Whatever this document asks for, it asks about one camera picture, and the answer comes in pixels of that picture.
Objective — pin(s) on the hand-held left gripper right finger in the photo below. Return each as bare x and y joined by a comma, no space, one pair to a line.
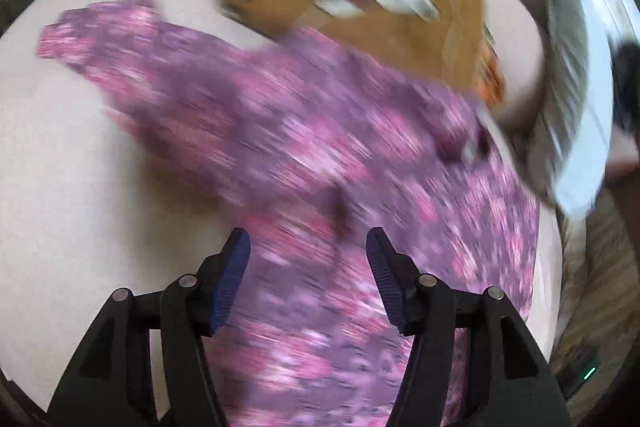
387,277

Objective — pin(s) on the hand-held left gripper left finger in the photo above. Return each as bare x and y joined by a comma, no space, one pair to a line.
231,272

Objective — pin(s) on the purple floral garment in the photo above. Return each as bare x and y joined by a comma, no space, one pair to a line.
300,132

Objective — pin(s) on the pale blue pillow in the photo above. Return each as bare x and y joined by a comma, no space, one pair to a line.
570,82

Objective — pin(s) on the orange patterned cloth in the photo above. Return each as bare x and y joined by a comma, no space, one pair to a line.
490,77

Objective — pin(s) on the pink quilted bed cover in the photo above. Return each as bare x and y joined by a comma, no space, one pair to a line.
75,157

